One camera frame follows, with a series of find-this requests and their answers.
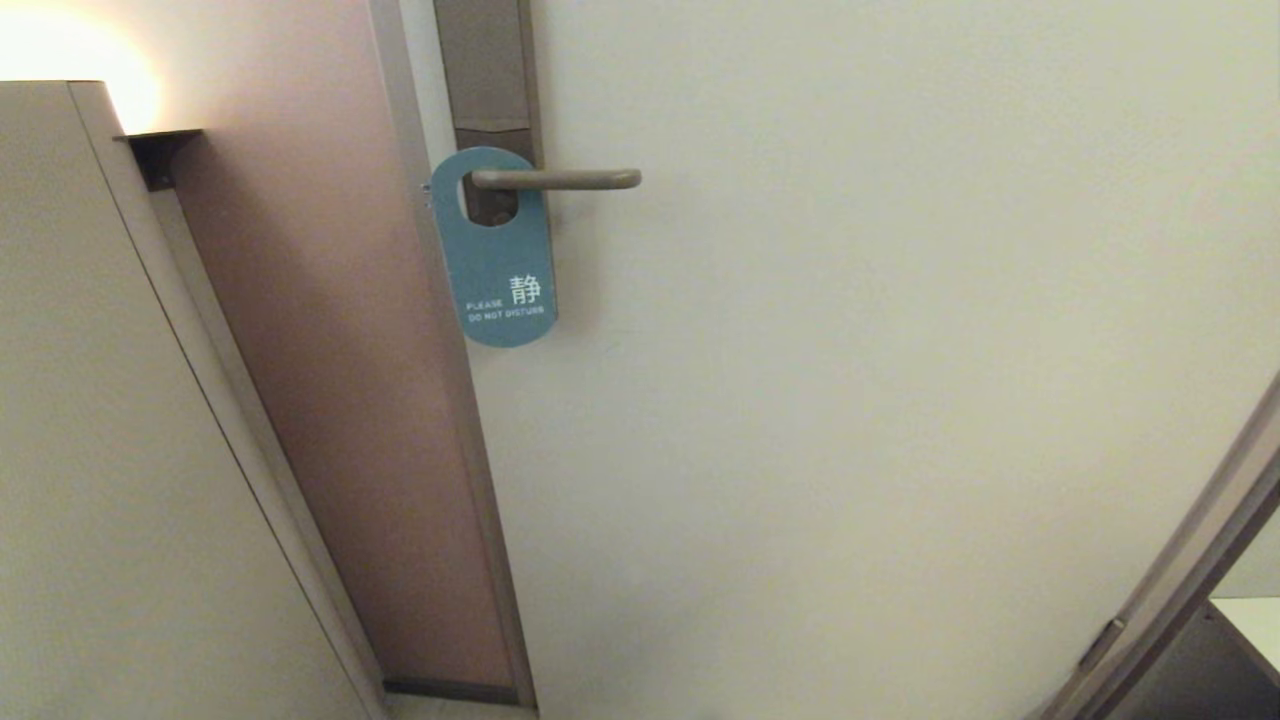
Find blue do-not-disturb door hanger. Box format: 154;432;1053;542
430;147;558;349

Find dark wall lamp bracket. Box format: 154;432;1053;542
113;129;204;192

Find white door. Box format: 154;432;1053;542
400;0;1280;720

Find brown metal lock plate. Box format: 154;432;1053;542
433;0;549;229

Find small metal hinge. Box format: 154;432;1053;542
1080;617;1128;669

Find metal lever door handle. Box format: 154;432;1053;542
470;168;642;192

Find dark cabinet side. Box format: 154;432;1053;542
1110;600;1280;720

